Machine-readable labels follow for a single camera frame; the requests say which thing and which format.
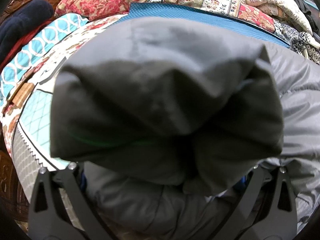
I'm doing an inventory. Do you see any black white patterned fleece blanket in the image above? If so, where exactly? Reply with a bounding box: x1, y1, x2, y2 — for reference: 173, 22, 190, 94
274, 17, 320, 64

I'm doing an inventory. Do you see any patterned teal beige bed sheet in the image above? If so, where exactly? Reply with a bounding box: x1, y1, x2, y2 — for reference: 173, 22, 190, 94
2, 87, 73, 198

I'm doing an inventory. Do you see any grey puffer jacket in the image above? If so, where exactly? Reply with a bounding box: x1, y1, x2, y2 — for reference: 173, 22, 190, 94
49, 17, 320, 240

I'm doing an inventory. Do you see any red cloth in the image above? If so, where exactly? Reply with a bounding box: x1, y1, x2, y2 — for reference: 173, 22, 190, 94
0, 29, 44, 67

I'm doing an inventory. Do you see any blue textured mat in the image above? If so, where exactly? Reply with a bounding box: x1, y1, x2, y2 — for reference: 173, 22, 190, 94
127, 2, 292, 48

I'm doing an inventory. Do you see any navy blue cloth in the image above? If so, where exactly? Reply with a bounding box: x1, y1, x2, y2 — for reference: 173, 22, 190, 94
0, 0, 55, 63

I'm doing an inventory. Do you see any carved wooden bed frame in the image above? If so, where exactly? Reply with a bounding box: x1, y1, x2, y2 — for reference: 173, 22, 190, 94
0, 150, 33, 222

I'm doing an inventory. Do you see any red floral patchwork quilt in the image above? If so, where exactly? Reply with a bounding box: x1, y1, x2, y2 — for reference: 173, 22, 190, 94
54, 0, 278, 33

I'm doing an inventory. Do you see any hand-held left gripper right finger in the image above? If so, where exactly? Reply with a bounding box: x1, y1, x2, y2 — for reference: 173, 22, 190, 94
232, 166, 298, 240

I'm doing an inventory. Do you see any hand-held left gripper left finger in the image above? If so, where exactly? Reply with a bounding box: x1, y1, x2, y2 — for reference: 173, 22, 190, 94
28, 162, 110, 240

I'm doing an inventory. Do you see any teal circle pattern pillow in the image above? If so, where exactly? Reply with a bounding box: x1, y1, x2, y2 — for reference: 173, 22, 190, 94
0, 14, 89, 100

